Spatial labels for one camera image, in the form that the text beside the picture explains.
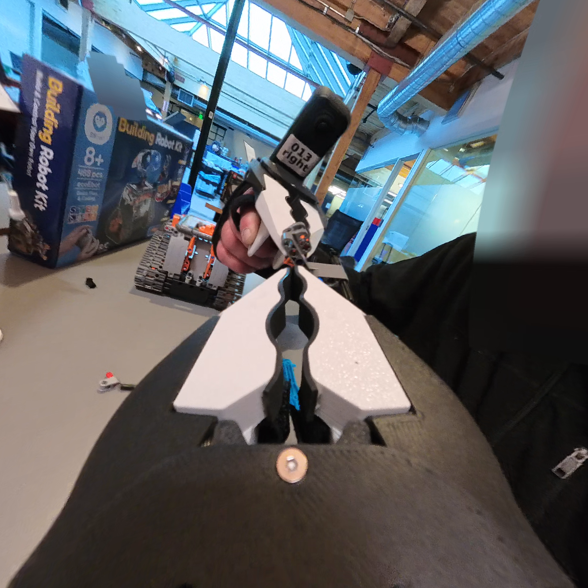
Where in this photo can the grey orange toy arm assembly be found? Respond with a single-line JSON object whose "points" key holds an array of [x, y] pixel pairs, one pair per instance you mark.
{"points": [[296, 236]]}

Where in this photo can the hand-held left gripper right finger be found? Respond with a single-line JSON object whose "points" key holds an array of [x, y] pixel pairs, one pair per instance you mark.
{"points": [[358, 367]]}

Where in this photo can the blue robot kit box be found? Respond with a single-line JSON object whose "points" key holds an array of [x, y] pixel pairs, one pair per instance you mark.
{"points": [[69, 174]]}

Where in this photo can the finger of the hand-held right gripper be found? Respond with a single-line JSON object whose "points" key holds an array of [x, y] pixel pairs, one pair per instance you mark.
{"points": [[273, 206], [316, 229]]}

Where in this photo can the silver ventilation duct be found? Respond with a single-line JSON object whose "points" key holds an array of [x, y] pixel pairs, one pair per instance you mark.
{"points": [[450, 55]]}

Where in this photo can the black pole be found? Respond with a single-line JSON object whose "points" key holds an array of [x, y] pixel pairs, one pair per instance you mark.
{"points": [[216, 92]]}

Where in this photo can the person's right hand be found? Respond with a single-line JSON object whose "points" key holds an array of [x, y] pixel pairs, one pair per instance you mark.
{"points": [[239, 252]]}

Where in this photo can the grey connector with red pin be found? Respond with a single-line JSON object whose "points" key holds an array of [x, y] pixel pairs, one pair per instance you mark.
{"points": [[108, 382]]}

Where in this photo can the grey office chair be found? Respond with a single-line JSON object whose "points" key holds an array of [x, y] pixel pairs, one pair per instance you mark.
{"points": [[342, 229]]}

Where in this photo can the tracked toy robot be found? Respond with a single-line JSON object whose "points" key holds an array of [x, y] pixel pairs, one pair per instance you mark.
{"points": [[183, 266]]}

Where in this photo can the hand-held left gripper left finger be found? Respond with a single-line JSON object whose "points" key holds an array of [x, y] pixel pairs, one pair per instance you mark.
{"points": [[225, 367]]}

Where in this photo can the small blue bin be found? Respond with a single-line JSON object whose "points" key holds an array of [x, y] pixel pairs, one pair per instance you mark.
{"points": [[183, 200]]}

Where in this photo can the person's right forearm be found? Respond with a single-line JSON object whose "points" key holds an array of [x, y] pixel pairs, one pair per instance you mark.
{"points": [[413, 285]]}

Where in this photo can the wooden post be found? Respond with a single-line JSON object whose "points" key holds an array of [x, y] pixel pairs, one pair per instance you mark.
{"points": [[353, 124]]}

